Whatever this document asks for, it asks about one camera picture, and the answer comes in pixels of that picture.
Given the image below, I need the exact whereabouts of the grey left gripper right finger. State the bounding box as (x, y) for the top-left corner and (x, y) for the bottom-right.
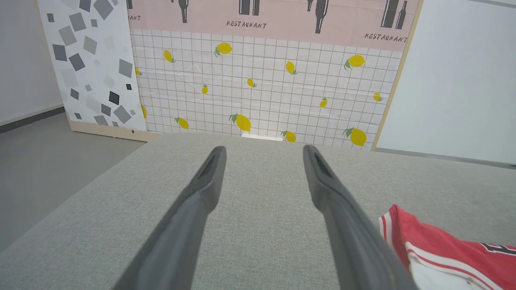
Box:
(303, 145), (418, 290)

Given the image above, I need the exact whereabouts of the white paper sheet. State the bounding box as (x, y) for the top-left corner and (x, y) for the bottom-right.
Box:
(241, 134), (284, 142)

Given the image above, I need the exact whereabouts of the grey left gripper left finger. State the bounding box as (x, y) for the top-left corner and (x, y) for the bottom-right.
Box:
(112, 145), (227, 290)

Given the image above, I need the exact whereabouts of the lemon print partition panel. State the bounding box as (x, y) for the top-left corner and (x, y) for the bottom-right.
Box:
(127, 0), (424, 152)

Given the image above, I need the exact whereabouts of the grey squares print panel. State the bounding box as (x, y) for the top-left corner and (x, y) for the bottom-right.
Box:
(36, 0), (162, 143)

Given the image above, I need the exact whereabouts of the red and white jersey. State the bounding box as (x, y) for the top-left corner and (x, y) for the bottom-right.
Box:
(379, 204), (516, 290)

